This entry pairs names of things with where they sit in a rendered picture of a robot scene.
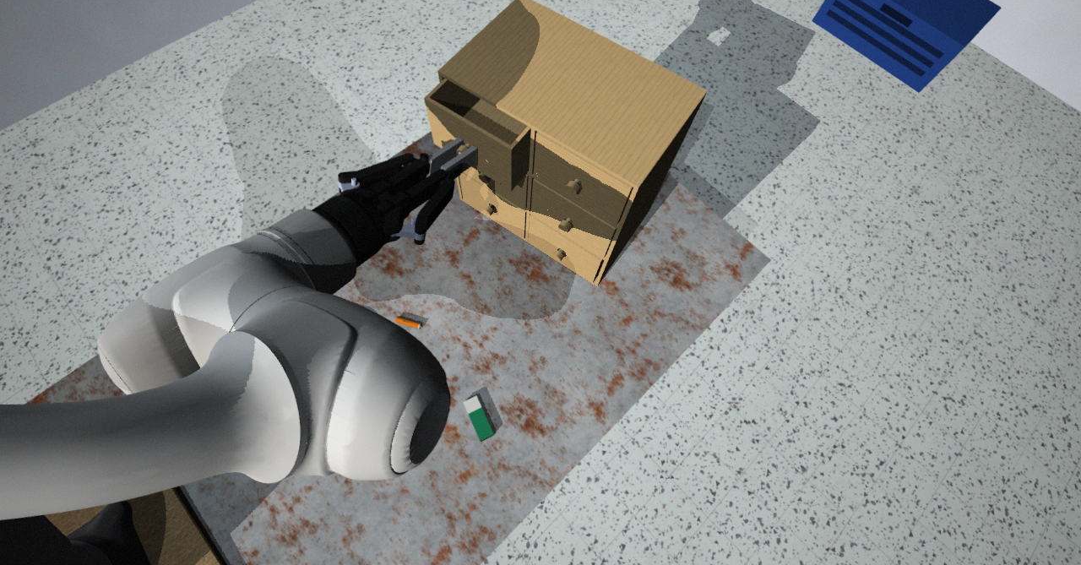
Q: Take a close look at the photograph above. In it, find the small wooden chest of drawers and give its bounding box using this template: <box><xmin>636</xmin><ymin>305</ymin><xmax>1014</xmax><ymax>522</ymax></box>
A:
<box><xmin>437</xmin><ymin>0</ymin><xmax>708</xmax><ymax>286</ymax></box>

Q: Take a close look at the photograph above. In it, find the orange aaa battery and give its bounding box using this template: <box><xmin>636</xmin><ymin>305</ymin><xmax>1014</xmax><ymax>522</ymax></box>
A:
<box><xmin>395</xmin><ymin>317</ymin><xmax>421</xmax><ymax>329</ymax></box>

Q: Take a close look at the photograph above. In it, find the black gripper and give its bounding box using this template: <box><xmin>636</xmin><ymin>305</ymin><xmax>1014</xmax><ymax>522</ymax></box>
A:
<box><xmin>313</xmin><ymin>138</ymin><xmax>477</xmax><ymax>267</ymax></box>

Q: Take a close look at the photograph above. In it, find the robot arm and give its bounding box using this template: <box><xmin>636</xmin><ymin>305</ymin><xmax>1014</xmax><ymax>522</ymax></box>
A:
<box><xmin>0</xmin><ymin>208</ymin><xmax>451</xmax><ymax>565</ymax></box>

